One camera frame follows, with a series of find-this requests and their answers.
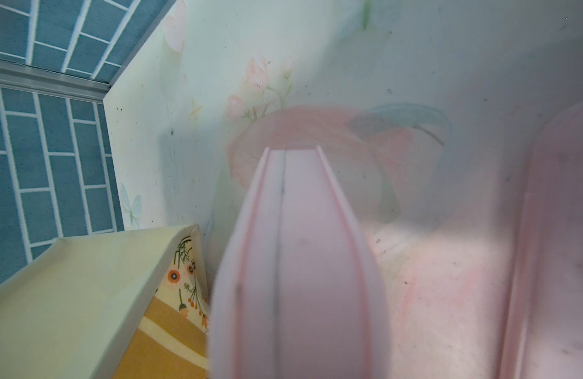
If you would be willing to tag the pink pencil case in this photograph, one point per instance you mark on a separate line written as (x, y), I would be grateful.
(544, 329)
(298, 293)

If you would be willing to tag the floral cream canvas bag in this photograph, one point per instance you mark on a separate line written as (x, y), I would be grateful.
(122, 305)

